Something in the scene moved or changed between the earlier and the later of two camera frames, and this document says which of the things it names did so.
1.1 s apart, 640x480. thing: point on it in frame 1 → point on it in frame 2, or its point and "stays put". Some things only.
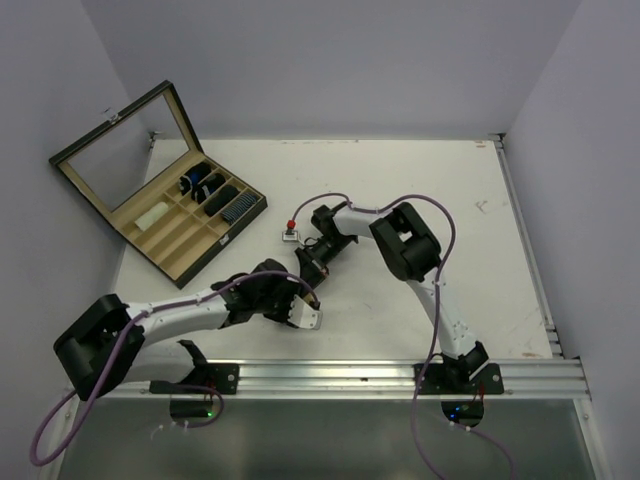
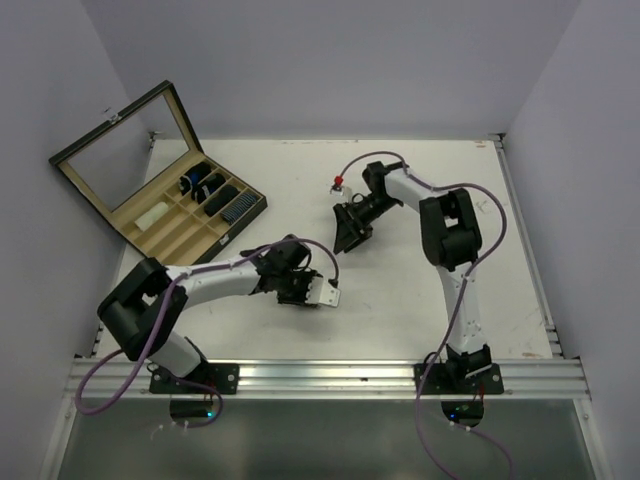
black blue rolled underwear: x=192 y=177 stays put
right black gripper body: x=328 y=249 → x=370 y=209
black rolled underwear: x=226 y=194 stays put
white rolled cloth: x=151 y=216 stays put
